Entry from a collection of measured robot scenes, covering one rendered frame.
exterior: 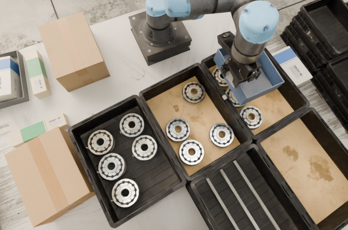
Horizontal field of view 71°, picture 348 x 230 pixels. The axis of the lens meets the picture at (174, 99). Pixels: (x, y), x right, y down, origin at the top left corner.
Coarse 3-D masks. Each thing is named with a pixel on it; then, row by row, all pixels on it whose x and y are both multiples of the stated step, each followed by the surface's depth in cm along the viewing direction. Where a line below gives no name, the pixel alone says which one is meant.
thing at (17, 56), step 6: (0, 54) 122; (6, 54) 123; (12, 54) 125; (18, 54) 123; (18, 60) 121; (24, 72) 124; (24, 78) 122; (24, 84) 119; (24, 90) 117; (24, 96) 115; (6, 102) 114; (12, 102) 115; (18, 102) 117; (0, 108) 117
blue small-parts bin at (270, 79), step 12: (216, 60) 88; (264, 60) 87; (264, 72) 89; (276, 72) 83; (228, 84) 87; (240, 84) 87; (252, 84) 87; (264, 84) 88; (276, 84) 81; (240, 96) 82; (252, 96) 79
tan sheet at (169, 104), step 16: (192, 80) 113; (160, 96) 109; (176, 96) 110; (208, 96) 111; (160, 112) 107; (176, 112) 107; (192, 112) 108; (208, 112) 108; (176, 128) 105; (192, 128) 105; (208, 128) 105; (176, 144) 102; (208, 144) 103; (240, 144) 104; (208, 160) 101
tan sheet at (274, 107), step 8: (264, 96) 112; (272, 96) 112; (280, 96) 112; (248, 104) 110; (256, 104) 110; (264, 104) 111; (272, 104) 111; (280, 104) 111; (288, 104) 111; (264, 112) 109; (272, 112) 109; (280, 112) 110; (288, 112) 110; (264, 120) 108; (272, 120) 108; (256, 128) 106; (264, 128) 107
